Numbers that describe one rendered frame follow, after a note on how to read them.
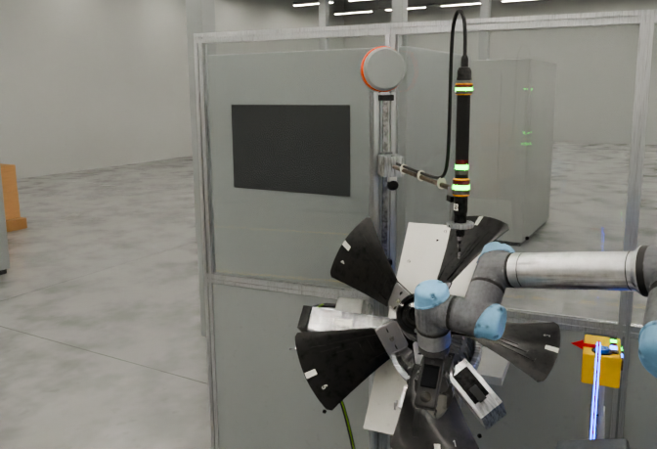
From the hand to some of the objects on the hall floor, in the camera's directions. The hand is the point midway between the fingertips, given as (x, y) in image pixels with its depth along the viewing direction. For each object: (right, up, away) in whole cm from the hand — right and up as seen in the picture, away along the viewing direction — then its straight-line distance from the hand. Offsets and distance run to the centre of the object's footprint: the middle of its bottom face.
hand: (435, 416), depth 151 cm
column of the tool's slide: (-4, -87, +109) cm, 139 cm away
